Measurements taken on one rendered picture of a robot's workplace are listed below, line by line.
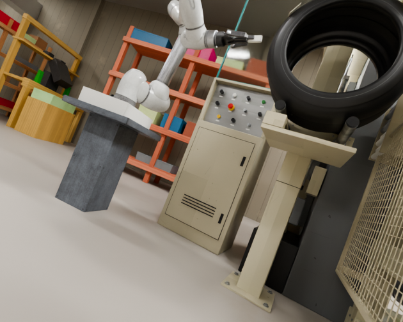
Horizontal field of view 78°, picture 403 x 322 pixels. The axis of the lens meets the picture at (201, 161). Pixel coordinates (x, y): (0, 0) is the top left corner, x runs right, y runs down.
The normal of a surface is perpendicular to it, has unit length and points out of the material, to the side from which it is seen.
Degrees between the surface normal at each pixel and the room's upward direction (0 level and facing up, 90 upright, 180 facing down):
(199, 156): 90
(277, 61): 95
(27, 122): 90
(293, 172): 90
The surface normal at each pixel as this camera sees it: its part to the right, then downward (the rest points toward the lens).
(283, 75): -0.51, -0.10
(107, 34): -0.23, -0.13
